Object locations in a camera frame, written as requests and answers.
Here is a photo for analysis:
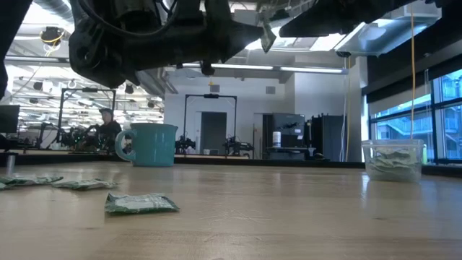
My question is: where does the grey ceiling box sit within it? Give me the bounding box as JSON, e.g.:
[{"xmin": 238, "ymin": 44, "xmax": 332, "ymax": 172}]
[{"xmin": 233, "ymin": 9, "xmax": 259, "ymax": 30}]

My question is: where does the black reel with yellow cable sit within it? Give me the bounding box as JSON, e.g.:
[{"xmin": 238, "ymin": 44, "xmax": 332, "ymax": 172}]
[{"xmin": 39, "ymin": 25, "xmax": 66, "ymax": 48}]

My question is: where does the black monitor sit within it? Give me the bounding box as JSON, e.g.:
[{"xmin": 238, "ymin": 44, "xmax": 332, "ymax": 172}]
[{"xmin": 0, "ymin": 104, "xmax": 21, "ymax": 134}]

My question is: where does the thick yellow hanging cable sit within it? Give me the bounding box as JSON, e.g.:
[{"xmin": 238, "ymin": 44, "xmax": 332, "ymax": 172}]
[{"xmin": 409, "ymin": 6, "xmax": 416, "ymax": 141}]

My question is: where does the person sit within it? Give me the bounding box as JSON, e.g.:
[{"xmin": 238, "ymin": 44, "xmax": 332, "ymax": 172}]
[{"xmin": 92, "ymin": 107, "xmax": 123, "ymax": 152}]

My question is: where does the black cabinet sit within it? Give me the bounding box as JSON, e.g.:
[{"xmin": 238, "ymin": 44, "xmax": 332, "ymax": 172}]
[
  {"xmin": 262, "ymin": 112, "xmax": 307, "ymax": 160},
  {"xmin": 310, "ymin": 113, "xmax": 347, "ymax": 163}
]

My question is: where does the distant wooden table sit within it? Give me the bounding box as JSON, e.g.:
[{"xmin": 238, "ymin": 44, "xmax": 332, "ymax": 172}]
[
  {"xmin": 14, "ymin": 149, "xmax": 122, "ymax": 157},
  {"xmin": 173, "ymin": 154, "xmax": 250, "ymax": 160}
]

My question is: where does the long ceiling light bar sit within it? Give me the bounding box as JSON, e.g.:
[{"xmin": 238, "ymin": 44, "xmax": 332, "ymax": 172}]
[{"xmin": 0, "ymin": 54, "xmax": 349, "ymax": 76}]

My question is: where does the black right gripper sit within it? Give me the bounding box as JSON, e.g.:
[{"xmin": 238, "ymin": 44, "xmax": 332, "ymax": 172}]
[{"xmin": 279, "ymin": 0, "xmax": 416, "ymax": 37}]

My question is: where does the black window frame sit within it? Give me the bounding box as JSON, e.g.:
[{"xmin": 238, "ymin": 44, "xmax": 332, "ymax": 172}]
[{"xmin": 367, "ymin": 66, "xmax": 462, "ymax": 165}]

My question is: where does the teal ceramic mug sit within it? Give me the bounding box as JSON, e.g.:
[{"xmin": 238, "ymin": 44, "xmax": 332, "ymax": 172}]
[{"xmin": 113, "ymin": 122, "xmax": 179, "ymax": 168}]

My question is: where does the silver post with black cap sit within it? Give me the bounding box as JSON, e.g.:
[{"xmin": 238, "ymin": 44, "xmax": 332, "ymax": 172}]
[{"xmin": 4, "ymin": 151, "xmax": 19, "ymax": 174}]

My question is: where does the grey door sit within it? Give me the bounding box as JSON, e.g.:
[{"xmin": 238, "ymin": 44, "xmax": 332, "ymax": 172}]
[{"xmin": 199, "ymin": 111, "xmax": 228, "ymax": 156}]

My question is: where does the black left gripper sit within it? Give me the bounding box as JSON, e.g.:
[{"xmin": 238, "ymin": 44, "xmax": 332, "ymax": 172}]
[{"xmin": 133, "ymin": 0, "xmax": 264, "ymax": 72}]

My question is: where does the clear plastic container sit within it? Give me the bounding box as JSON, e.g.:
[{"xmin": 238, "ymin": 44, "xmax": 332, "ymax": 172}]
[{"xmin": 361, "ymin": 139, "xmax": 425, "ymax": 183}]

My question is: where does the black gantry frame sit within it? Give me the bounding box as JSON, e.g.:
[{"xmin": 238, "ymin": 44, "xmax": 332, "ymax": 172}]
[
  {"xmin": 57, "ymin": 87, "xmax": 117, "ymax": 150},
  {"xmin": 183, "ymin": 93, "xmax": 238, "ymax": 155}
]

